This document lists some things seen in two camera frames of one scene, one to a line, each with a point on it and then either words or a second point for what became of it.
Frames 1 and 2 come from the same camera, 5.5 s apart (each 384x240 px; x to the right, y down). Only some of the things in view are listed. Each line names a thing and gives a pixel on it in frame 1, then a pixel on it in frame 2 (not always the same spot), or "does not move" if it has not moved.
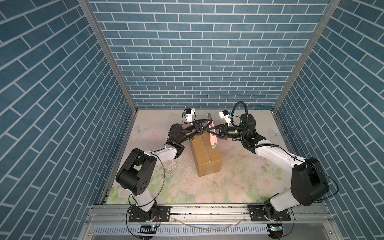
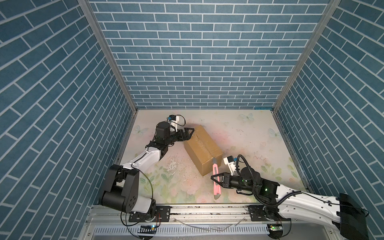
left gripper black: x=199 y=130 -> x=186 y=137
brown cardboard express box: x=208 y=160 does not move
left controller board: x=151 y=229 does not move
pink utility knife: x=214 y=138 -> x=217 y=187
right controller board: x=276 y=230 does not move
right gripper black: x=225 y=130 -> x=226 y=180
